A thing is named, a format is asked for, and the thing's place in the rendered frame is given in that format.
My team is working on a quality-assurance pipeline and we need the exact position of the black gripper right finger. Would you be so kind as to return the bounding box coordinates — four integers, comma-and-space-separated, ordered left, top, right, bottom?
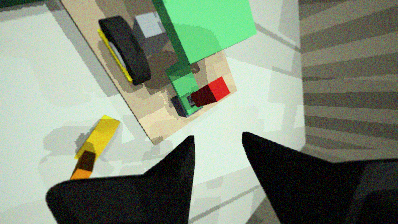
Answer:
242, 132, 398, 224

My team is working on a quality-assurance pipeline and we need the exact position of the green trolley with black wheels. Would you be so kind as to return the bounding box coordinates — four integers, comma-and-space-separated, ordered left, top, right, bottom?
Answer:
97, 0, 257, 115

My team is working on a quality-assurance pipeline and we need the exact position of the red-headed metal pin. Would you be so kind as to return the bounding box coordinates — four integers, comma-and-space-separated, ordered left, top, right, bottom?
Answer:
187, 76, 230, 108

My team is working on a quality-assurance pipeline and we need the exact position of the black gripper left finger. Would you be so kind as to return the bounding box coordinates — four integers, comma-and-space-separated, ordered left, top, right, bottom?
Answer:
45, 135, 195, 224

